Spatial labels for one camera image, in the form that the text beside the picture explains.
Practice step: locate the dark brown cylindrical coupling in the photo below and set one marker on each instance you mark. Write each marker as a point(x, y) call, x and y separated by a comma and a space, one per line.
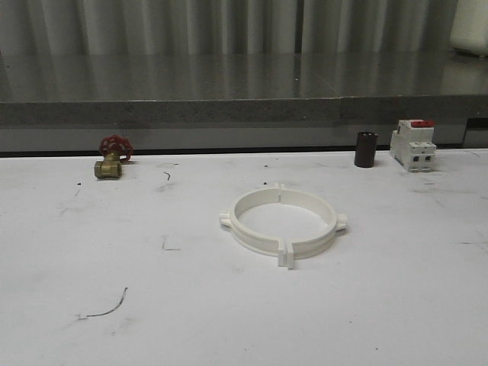
point(365, 149)

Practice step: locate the grey stone countertop ledge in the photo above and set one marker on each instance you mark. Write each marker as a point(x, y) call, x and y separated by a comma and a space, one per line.
point(132, 92)

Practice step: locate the white container on ledge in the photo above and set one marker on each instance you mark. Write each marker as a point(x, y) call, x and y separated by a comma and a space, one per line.
point(469, 28)

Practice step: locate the brass valve red handwheel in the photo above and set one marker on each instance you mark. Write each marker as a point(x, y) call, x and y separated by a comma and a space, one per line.
point(116, 150)

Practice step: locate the white circuit breaker red switch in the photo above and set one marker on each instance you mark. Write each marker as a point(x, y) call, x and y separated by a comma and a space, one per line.
point(411, 145)

